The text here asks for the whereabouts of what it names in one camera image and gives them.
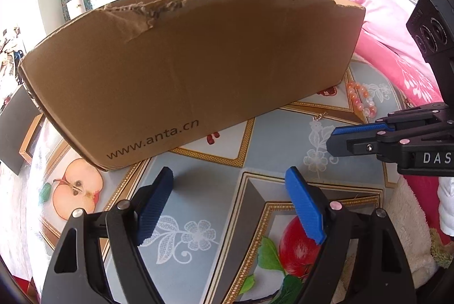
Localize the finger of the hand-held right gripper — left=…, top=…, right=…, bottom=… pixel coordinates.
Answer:
left=326, top=123, right=451, bottom=163
left=333, top=102, right=452, bottom=139

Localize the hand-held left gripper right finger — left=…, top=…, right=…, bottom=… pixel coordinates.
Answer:
left=285, top=166, right=415, bottom=304

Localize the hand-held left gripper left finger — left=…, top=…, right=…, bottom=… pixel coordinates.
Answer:
left=42, top=166, right=174, bottom=304

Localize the pink orange bead bracelet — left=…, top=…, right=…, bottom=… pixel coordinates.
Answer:
left=347, top=82, right=378, bottom=119

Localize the brown cardboard box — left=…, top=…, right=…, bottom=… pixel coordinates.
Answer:
left=18, top=0, right=366, bottom=171

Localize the pink floral blanket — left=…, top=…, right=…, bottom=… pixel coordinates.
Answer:
left=326, top=0, right=454, bottom=184

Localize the fruit print tablecloth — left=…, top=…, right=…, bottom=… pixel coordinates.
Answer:
left=14, top=52, right=444, bottom=304

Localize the white fleece clothing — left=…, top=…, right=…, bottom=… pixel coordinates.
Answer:
left=385, top=176, right=454, bottom=287

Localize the black panel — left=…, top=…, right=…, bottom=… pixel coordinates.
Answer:
left=0, top=84, right=45, bottom=174

